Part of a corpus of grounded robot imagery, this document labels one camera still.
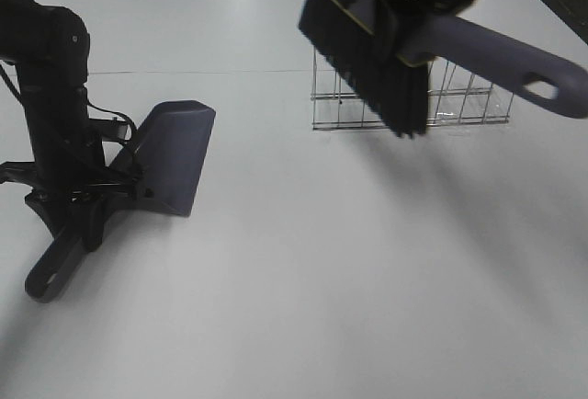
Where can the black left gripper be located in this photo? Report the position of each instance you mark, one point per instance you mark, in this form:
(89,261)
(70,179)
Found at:
(68,168)

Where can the purple brush with black bristles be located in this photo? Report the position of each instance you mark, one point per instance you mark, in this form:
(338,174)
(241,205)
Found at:
(398,91)

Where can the purple plastic dustpan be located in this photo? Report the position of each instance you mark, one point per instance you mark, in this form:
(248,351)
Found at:
(170,148)

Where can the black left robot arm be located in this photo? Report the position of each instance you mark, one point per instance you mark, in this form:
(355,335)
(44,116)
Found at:
(49,47)

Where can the chrome wire dish rack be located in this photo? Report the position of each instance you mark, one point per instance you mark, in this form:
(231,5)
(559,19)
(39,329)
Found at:
(457,97)

